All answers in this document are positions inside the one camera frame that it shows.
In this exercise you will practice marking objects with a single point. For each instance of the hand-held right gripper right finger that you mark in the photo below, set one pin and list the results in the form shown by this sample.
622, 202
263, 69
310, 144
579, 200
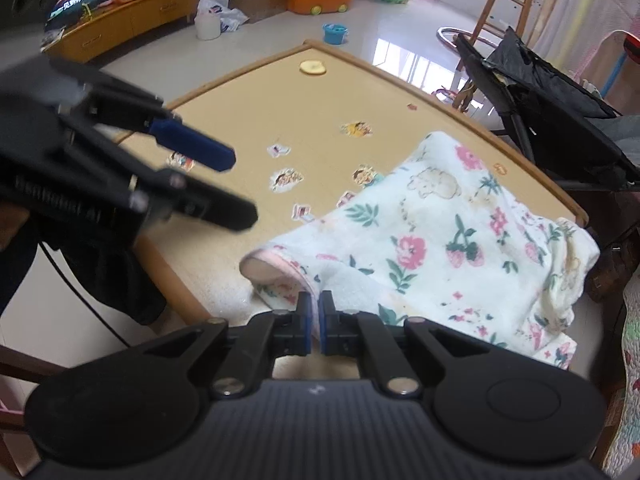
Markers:
325, 325

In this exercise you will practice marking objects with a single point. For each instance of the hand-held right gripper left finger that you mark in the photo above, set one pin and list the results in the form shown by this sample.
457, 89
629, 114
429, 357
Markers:
306, 325

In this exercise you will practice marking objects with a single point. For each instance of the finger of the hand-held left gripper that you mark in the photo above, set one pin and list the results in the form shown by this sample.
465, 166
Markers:
200, 147
220, 210

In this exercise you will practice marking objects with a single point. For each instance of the floral baby shirt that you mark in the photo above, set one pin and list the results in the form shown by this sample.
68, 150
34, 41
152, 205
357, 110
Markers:
425, 240

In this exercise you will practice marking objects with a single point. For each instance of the white plastic jug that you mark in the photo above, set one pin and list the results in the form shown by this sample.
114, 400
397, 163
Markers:
206, 27

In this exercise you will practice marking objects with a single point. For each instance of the round dried fruit slice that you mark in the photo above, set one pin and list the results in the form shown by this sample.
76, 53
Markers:
312, 67

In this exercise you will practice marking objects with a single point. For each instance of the white bag with blue print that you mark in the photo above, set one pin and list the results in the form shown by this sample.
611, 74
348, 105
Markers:
222, 10

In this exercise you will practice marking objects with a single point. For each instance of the wooden low cabinet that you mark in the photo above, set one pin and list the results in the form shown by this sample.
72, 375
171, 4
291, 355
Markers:
125, 20

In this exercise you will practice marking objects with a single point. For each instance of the brown cardboard box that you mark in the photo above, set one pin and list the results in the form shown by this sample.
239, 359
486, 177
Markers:
265, 7

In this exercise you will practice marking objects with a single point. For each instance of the blue toy bucket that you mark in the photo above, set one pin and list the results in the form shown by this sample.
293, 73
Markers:
335, 34

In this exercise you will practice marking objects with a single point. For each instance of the dark printed bag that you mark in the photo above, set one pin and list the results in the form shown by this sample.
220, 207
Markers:
75, 5

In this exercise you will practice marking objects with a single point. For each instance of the pink round toy basket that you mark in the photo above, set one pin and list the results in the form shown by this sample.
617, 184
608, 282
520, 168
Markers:
442, 92

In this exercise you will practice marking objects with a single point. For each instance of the beige hanging ribbon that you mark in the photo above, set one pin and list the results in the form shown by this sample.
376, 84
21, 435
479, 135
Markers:
462, 92

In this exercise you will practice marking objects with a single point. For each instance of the silver hula hoop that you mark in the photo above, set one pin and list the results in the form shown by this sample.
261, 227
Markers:
445, 32

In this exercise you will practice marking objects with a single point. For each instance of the dark wooden armchair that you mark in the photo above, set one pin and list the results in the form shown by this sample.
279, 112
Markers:
600, 220

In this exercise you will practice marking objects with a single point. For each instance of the quilted patchwork blanket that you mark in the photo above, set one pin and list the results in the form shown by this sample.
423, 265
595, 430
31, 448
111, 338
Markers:
627, 385

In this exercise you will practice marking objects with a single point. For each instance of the grey folding lounge chair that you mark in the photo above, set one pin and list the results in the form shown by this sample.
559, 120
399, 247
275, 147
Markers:
550, 110

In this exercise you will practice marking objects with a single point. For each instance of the toy basketball backboard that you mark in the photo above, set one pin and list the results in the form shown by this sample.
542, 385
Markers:
631, 42

